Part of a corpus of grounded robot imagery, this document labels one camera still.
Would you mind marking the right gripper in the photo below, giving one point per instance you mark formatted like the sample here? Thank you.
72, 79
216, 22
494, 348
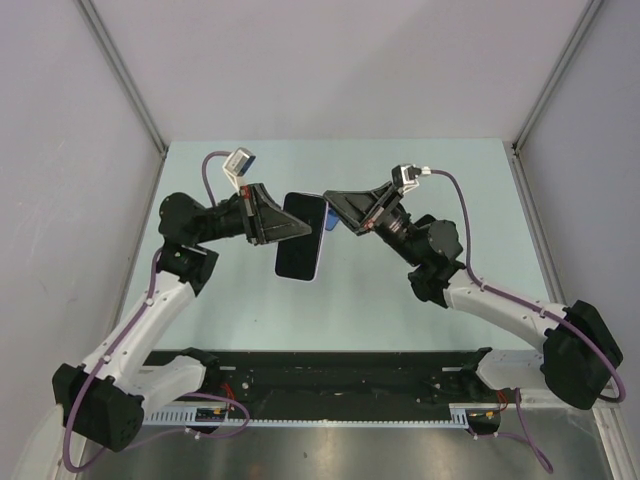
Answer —
377, 203

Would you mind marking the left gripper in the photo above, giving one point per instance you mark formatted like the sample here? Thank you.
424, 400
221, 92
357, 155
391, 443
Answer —
264, 220

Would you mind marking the blue phone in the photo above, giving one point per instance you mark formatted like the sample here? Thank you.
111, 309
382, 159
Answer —
331, 220

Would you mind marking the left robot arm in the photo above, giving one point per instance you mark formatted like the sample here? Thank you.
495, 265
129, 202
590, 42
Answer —
106, 398

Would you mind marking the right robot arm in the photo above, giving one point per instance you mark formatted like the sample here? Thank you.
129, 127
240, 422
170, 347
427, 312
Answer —
579, 353

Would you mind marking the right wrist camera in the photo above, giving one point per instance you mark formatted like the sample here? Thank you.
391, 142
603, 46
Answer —
405, 178

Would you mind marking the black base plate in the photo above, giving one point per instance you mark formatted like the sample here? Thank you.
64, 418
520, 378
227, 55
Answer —
337, 381

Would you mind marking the left aluminium frame post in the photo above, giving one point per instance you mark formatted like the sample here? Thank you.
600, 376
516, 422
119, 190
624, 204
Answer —
117, 64

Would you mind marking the aluminium frame post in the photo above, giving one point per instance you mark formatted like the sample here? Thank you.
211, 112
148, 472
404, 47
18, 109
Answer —
117, 64
559, 70

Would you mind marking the slotted cable duct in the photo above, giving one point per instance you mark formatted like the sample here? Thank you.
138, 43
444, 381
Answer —
452, 416

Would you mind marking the right aluminium frame post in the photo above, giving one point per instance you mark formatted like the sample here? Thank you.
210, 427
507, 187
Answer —
559, 70

